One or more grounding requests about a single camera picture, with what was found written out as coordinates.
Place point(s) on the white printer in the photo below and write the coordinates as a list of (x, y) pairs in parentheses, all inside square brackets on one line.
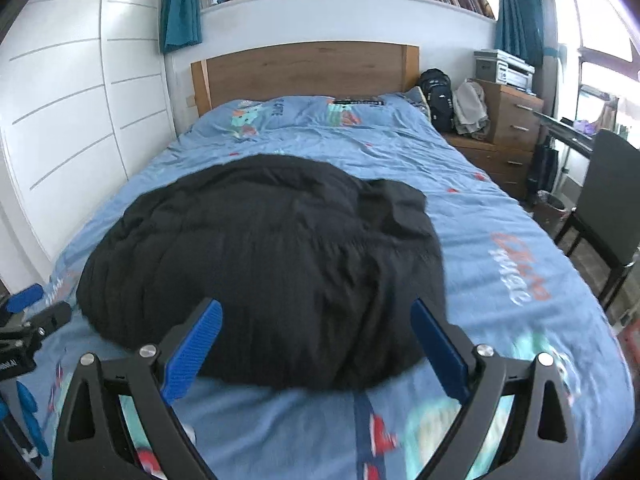
[(517, 72)]

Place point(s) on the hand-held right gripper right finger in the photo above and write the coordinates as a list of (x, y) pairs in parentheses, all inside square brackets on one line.
[(440, 350)]

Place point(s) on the wooden bed headboard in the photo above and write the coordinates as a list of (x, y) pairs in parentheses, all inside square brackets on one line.
[(310, 70)]

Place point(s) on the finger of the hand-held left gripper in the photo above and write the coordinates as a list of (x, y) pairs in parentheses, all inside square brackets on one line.
[(47, 317), (25, 297)]

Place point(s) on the black bag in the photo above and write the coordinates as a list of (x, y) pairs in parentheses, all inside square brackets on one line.
[(542, 167)]

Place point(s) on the teal curtain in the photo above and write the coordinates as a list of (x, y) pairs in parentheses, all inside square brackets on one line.
[(520, 15), (182, 5)]

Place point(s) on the white wardrobe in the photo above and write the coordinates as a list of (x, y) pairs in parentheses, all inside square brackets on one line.
[(75, 85)]

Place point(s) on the dark flat case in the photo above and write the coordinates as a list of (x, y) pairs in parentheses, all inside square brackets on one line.
[(357, 102)]

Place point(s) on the waste bin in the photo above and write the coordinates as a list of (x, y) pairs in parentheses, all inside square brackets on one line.
[(555, 207)]

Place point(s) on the pile of pale clothes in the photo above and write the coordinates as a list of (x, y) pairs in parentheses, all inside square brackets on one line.
[(470, 107)]

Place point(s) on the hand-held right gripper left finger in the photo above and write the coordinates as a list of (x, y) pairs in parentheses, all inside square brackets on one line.
[(195, 345)]

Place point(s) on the wooden dresser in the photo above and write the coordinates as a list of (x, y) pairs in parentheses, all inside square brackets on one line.
[(512, 130)]

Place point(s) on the black backpack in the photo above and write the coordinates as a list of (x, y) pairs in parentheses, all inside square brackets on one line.
[(436, 100)]

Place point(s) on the black chair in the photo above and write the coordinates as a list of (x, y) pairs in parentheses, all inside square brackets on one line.
[(610, 195)]

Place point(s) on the dark desk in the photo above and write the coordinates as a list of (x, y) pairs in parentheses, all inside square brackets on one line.
[(565, 127)]

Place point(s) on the black puffer jacket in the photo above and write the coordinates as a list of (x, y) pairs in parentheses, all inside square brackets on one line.
[(275, 260)]

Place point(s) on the grey storage box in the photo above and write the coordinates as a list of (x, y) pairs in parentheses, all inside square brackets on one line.
[(485, 67)]

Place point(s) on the bed with blue dinosaur duvet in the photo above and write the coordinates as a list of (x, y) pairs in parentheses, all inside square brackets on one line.
[(500, 220)]

